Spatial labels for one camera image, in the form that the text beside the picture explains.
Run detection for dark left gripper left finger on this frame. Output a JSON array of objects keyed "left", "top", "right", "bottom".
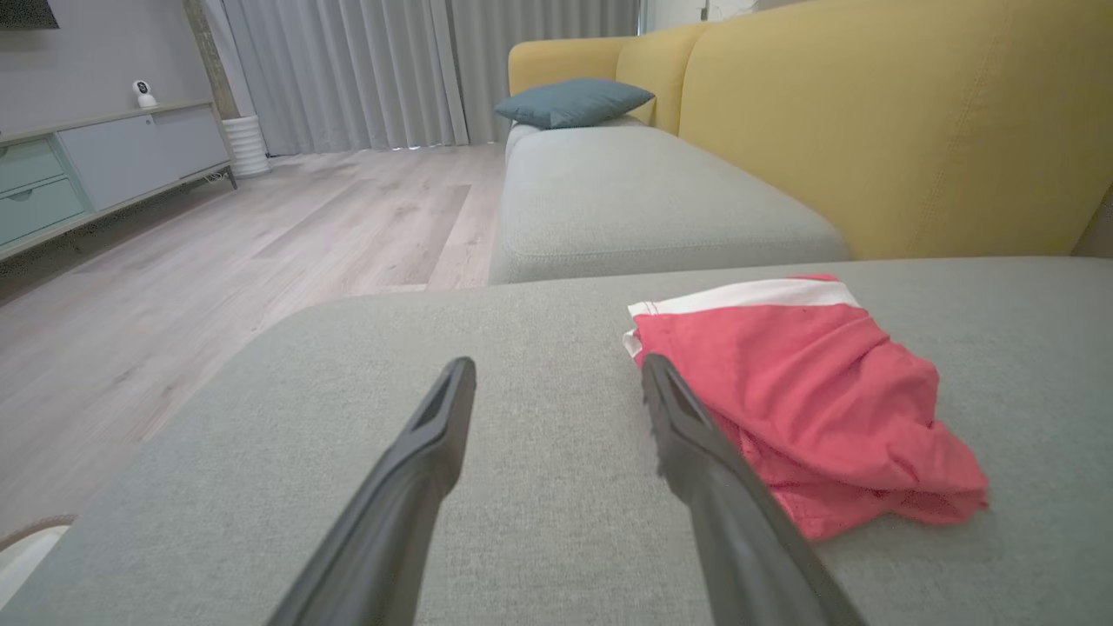
[{"left": 265, "top": 356, "right": 477, "bottom": 626}]

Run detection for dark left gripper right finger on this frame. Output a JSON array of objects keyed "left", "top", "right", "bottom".
[{"left": 641, "top": 352, "right": 869, "bottom": 626}]

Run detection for red shorts with white stripe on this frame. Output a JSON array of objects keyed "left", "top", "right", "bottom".
[{"left": 623, "top": 275, "right": 990, "bottom": 543}]

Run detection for narrow grey sofa seat cushion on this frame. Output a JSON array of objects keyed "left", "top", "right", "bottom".
[{"left": 489, "top": 117, "right": 851, "bottom": 286}]

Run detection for white laundry basket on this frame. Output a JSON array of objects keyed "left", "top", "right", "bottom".
[{"left": 0, "top": 515, "right": 77, "bottom": 609}]

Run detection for white ribbed cylinder appliance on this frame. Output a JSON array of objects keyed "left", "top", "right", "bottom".
[{"left": 222, "top": 115, "right": 272, "bottom": 179}]

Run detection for yellow sofa backrest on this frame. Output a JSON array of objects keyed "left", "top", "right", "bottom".
[{"left": 509, "top": 0, "right": 1113, "bottom": 260}]

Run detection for grey green low cabinet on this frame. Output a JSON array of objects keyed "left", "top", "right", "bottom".
[{"left": 0, "top": 98, "right": 237, "bottom": 262}]

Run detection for teal throw pillow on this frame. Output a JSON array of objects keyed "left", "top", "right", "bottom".
[{"left": 494, "top": 77, "right": 656, "bottom": 130}]

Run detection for dark wall television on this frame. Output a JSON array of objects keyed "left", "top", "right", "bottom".
[{"left": 0, "top": 0, "right": 60, "bottom": 30}]

